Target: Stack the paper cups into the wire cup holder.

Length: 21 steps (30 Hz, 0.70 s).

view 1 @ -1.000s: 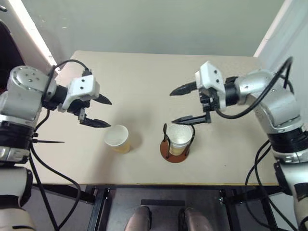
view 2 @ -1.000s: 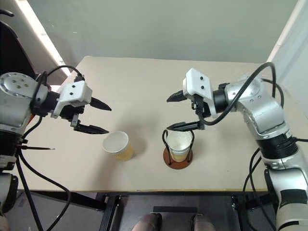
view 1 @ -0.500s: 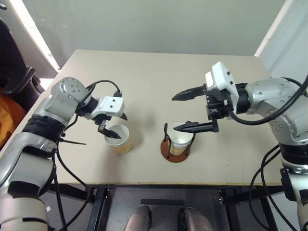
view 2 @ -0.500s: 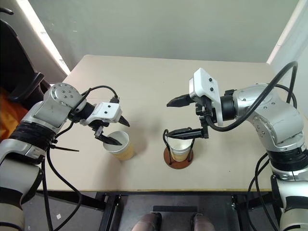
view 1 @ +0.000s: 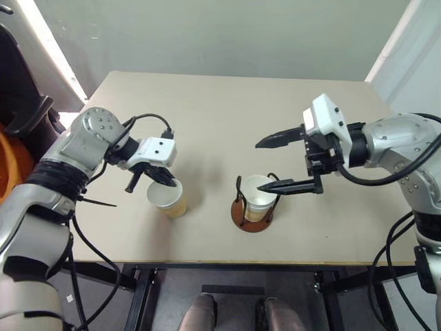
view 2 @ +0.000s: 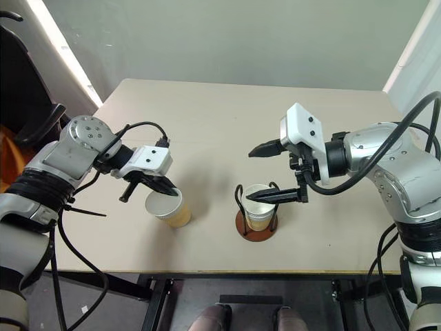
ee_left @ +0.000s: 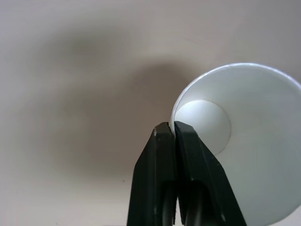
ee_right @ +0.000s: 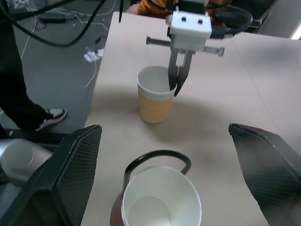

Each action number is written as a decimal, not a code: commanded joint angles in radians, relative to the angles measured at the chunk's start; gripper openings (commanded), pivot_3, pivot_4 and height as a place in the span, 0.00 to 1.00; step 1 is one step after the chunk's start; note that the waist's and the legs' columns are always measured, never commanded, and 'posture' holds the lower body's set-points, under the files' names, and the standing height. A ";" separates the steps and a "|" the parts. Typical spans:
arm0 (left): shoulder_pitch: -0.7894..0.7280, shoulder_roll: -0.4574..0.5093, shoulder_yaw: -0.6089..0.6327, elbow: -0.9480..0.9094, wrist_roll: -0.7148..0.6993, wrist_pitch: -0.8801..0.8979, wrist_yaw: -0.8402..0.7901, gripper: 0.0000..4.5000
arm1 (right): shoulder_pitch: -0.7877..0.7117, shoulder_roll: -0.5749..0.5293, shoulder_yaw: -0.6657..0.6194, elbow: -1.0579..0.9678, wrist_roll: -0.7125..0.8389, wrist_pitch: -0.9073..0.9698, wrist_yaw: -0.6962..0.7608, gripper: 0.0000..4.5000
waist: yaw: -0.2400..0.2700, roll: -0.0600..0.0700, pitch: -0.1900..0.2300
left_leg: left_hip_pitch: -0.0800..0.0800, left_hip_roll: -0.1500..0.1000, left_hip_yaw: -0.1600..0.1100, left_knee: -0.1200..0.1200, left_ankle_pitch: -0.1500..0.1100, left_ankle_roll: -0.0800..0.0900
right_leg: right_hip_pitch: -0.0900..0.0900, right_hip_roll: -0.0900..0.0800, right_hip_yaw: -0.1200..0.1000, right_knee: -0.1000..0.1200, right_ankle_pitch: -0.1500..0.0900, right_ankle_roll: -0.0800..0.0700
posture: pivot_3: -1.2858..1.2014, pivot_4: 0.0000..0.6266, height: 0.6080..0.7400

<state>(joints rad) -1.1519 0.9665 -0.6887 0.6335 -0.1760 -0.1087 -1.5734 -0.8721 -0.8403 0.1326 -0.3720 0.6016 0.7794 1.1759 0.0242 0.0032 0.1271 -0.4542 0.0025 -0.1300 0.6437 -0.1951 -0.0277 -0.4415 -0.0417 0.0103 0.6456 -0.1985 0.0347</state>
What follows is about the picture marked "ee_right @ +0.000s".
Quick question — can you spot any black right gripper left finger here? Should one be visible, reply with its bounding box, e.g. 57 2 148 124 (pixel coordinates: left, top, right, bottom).
0 124 103 226

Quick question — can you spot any black and white sneaker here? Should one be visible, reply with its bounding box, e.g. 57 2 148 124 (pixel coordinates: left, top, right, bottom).
34 108 67 132

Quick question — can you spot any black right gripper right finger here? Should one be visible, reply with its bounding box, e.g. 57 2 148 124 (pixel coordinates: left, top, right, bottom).
228 123 301 226

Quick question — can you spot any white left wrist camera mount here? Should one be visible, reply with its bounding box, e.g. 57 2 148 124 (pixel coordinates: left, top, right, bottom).
165 10 213 39

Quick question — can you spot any yellow ribbed paper cup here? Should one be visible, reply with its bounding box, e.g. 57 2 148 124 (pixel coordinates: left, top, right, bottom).
136 65 177 124

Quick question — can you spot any black power adapter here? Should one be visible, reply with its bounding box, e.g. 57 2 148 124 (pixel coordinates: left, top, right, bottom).
38 15 67 24

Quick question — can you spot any white power strip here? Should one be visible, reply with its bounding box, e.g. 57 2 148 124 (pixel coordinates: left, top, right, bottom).
84 48 105 63

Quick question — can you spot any dark panel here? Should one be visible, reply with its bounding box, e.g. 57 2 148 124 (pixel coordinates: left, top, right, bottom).
253 0 301 40

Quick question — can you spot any thick black floor cable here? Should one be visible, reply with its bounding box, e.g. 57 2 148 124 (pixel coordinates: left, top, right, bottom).
0 0 107 47

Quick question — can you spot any thin black rod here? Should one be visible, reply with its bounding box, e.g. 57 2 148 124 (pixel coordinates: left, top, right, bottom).
118 0 125 24

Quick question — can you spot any white paper cup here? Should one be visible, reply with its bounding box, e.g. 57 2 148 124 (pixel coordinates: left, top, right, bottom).
120 166 203 226

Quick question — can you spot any silver robot body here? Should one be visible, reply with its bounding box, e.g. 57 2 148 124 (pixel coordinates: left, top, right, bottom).
0 138 54 187

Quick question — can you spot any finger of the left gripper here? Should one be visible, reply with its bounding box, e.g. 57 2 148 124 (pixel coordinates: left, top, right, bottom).
174 52 193 97
167 48 181 92

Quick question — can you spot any black wire cup holder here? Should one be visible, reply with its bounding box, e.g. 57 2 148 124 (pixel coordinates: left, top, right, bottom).
123 150 192 196

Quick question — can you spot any person in orange top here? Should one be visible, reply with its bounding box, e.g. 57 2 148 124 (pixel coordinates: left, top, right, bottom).
125 0 215 17

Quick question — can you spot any person in black trousers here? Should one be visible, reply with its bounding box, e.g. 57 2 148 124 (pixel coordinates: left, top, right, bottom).
0 9 48 131

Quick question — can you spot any thin white floor cable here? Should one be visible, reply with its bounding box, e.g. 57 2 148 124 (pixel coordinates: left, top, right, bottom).
84 60 98 88

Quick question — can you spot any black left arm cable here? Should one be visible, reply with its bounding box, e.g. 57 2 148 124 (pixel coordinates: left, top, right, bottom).
206 4 262 41

